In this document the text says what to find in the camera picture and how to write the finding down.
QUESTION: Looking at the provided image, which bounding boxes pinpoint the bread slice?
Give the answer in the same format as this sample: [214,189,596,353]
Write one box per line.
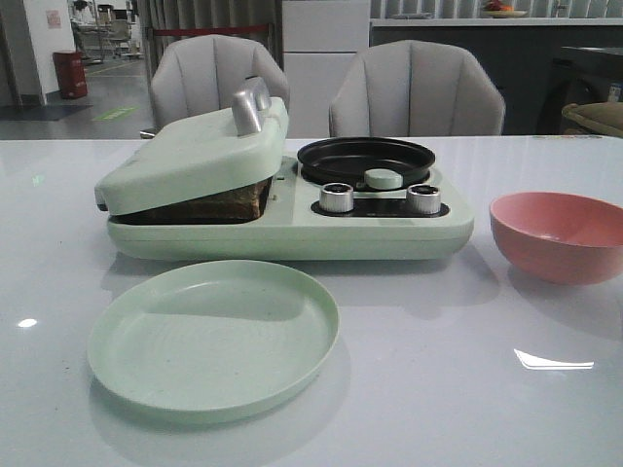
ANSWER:
[137,178,272,224]

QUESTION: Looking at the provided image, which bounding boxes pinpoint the green breakfast maker lid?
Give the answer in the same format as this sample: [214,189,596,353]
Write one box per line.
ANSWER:
[94,77,289,216]

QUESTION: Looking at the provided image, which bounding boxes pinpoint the green breakfast maker base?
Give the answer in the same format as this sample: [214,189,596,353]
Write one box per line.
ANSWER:
[107,156,474,261]

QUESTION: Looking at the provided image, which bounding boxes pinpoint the left silver control knob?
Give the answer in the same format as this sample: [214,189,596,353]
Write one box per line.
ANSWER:
[318,182,354,214]

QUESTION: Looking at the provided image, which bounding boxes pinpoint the silver control knob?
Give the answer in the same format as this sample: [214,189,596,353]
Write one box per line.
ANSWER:
[406,184,442,215]
[318,182,354,214]

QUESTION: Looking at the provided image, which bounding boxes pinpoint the black round frying pan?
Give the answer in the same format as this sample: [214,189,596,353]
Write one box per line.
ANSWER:
[297,137,435,192]

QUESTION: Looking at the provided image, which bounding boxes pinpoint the right silver control knob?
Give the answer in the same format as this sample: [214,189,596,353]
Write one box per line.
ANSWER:
[406,184,442,215]

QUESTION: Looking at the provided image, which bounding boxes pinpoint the light green plate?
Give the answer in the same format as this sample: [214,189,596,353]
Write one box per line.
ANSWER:
[87,260,340,423]

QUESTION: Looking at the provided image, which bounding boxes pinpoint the right grey chair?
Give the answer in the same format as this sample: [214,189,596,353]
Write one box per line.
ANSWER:
[329,40,505,137]

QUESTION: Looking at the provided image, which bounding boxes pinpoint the grey chair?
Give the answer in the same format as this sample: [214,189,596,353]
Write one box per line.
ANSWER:
[150,35,290,130]
[329,40,505,137]

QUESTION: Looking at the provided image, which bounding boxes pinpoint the white cabinet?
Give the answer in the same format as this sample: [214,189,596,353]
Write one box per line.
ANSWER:
[281,1,370,138]

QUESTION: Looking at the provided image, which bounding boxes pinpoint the left grey chair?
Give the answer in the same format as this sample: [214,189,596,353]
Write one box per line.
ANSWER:
[150,35,290,130]

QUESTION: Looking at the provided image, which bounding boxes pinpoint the pink bowl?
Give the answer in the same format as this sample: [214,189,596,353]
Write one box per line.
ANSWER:
[490,192,622,285]

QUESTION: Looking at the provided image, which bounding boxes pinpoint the dark counter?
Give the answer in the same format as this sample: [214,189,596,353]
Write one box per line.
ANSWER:
[370,18,622,135]

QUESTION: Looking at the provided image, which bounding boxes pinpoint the fruit plate on counter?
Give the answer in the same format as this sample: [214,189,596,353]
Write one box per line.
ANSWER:
[481,0,527,18]

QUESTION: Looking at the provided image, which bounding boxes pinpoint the tan cushion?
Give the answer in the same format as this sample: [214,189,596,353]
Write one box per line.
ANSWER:
[561,102,623,138]

